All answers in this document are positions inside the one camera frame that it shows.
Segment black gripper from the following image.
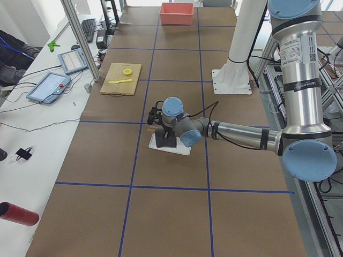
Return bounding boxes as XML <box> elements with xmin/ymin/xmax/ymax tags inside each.
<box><xmin>161</xmin><ymin>126</ymin><xmax>173</xmax><ymax>140</ymax></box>

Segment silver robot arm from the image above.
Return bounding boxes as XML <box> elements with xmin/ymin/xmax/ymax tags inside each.
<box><xmin>158</xmin><ymin>1</ymin><xmax>337</xmax><ymax>182</ymax></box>

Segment white rectangular tray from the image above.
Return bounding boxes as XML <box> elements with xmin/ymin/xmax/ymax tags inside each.
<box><xmin>148</xmin><ymin>133</ymin><xmax>191</xmax><ymax>156</ymax></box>

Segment yellow plastic knife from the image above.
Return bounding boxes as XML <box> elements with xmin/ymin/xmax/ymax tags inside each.
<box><xmin>108</xmin><ymin>79</ymin><xmax>133</xmax><ymax>85</ymax></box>

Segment yellow lemon slices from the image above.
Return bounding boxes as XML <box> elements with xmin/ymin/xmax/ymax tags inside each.
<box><xmin>123</xmin><ymin>69</ymin><xmax>132</xmax><ymax>75</ymax></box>

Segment bamboo cutting board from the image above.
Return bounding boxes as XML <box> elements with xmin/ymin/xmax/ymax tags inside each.
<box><xmin>100</xmin><ymin>63</ymin><xmax>141</xmax><ymax>96</ymax></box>

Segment black power adapter box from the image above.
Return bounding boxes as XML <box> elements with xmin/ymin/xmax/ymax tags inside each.
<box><xmin>96</xmin><ymin>29</ymin><xmax>107</xmax><ymax>49</ymax></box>

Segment red plastic bin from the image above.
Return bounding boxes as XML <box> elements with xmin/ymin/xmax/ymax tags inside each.
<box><xmin>159</xmin><ymin>3</ymin><xmax>194</xmax><ymax>25</ymax></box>

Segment far teach pendant tablet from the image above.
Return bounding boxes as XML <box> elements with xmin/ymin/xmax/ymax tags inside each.
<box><xmin>57</xmin><ymin>49</ymin><xmax>88</xmax><ymax>75</ymax></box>

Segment teach pendant tablet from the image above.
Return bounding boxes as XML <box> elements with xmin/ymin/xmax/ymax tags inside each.
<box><xmin>57</xmin><ymin>49</ymin><xmax>88</xmax><ymax>75</ymax></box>
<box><xmin>26</xmin><ymin>72</ymin><xmax>71</xmax><ymax>104</ymax></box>

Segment near teach pendant tablet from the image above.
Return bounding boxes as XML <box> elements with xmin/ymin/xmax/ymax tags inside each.
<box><xmin>26</xmin><ymin>72</ymin><xmax>71</xmax><ymax>104</ymax></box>

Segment black keyboard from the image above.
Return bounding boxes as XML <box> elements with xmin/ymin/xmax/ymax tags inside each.
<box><xmin>81</xmin><ymin>18</ymin><xmax>96</xmax><ymax>42</ymax></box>

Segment small black device on table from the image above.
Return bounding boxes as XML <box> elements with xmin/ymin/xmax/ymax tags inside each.
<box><xmin>16</xmin><ymin>147</ymin><xmax>33</xmax><ymax>161</ymax></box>

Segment green plastic clip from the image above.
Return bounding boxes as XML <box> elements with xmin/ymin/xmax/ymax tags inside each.
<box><xmin>47</xmin><ymin>41</ymin><xmax>60</xmax><ymax>52</ymax></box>

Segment seated person in dark clothes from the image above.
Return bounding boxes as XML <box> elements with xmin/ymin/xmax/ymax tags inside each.
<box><xmin>1</xmin><ymin>31</ymin><xmax>40</xmax><ymax>86</ymax></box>

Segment red cylinder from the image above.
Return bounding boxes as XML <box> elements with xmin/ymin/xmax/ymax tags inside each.
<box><xmin>1</xmin><ymin>202</ymin><xmax>39</xmax><ymax>226</ymax></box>

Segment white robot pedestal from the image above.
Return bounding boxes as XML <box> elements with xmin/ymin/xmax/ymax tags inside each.
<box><xmin>212</xmin><ymin>0</ymin><xmax>267</xmax><ymax>95</ymax></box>

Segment aluminium frame post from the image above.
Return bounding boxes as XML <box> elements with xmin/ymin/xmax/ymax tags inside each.
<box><xmin>61</xmin><ymin>0</ymin><xmax>100</xmax><ymax>82</ymax></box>

